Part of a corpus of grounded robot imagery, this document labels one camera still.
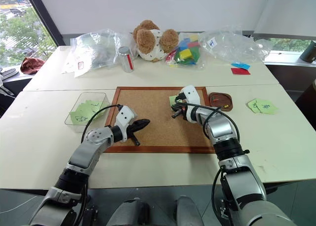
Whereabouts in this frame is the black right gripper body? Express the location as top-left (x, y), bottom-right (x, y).
top-left (172, 101), bottom-right (189, 120)

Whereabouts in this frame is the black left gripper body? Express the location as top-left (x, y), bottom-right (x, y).
top-left (125, 123), bottom-right (139, 141)

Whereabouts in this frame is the plain green sticky note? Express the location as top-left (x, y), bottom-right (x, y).
top-left (168, 95), bottom-right (185, 109)

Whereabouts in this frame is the brown oval tray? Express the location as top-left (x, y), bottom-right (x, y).
top-left (208, 92), bottom-right (234, 113)

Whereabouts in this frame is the green note with dark scribble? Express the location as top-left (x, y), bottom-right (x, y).
top-left (70, 108), bottom-right (93, 125)

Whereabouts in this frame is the clear plastic box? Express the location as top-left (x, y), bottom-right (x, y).
top-left (64, 92), bottom-right (111, 134)

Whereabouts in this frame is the green note with handwriting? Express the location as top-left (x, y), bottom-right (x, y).
top-left (246, 98), bottom-right (263, 114)
top-left (256, 100), bottom-right (280, 116)

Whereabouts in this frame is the wood-framed cork board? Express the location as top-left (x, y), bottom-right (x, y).
top-left (103, 86), bottom-right (217, 154)

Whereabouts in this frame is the clear bag of coloured blocks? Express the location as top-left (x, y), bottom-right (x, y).
top-left (164, 32), bottom-right (206, 70)

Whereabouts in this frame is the brown and white plush bear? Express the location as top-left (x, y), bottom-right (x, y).
top-left (132, 19), bottom-right (180, 63)

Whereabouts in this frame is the silver soda can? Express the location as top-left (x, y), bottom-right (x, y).
top-left (118, 46), bottom-right (135, 74)

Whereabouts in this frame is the red card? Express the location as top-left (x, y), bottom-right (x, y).
top-left (230, 67), bottom-right (251, 76)

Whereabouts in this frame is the blue card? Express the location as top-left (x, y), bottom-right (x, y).
top-left (231, 61), bottom-right (251, 71)

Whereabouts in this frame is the dark grey rounded shape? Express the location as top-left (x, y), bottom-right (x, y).
top-left (175, 194), bottom-right (204, 226)
top-left (106, 197), bottom-right (152, 226)

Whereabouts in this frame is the clear bag with white label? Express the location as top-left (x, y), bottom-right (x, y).
top-left (198, 25), bottom-right (273, 64)

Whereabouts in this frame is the clear bag with red-framed label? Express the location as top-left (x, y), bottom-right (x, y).
top-left (61, 29), bottom-right (138, 78)

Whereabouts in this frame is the dark red cloth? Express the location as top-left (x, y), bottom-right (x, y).
top-left (20, 57), bottom-right (45, 75)

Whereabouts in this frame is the grey flat object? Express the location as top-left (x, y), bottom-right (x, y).
top-left (0, 67), bottom-right (20, 80)

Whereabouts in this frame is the dark green cup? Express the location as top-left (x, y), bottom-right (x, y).
top-left (301, 40), bottom-right (316, 63)

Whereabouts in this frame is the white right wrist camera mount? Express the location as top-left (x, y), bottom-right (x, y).
top-left (179, 84), bottom-right (201, 106)

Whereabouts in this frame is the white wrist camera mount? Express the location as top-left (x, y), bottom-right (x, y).
top-left (179, 84), bottom-right (201, 106)
top-left (115, 106), bottom-right (138, 134)

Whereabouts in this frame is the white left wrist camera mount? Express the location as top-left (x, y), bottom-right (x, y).
top-left (115, 106), bottom-right (138, 134)

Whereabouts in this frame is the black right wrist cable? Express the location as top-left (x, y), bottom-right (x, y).
top-left (174, 97), bottom-right (223, 139)

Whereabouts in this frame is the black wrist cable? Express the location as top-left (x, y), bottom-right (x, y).
top-left (174, 97), bottom-right (223, 139)
top-left (80, 104), bottom-right (123, 144)

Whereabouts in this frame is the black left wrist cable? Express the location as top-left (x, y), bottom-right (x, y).
top-left (80, 104), bottom-right (123, 144)

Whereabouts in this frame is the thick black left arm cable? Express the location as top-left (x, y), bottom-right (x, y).
top-left (73, 181), bottom-right (91, 226)

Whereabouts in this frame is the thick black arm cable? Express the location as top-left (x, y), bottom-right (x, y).
top-left (73, 181), bottom-right (91, 226)
top-left (210, 168), bottom-right (235, 226)

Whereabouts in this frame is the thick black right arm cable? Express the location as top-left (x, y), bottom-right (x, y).
top-left (210, 168), bottom-right (235, 226)

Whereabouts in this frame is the black window frame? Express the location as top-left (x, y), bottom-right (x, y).
top-left (23, 0), bottom-right (66, 47)

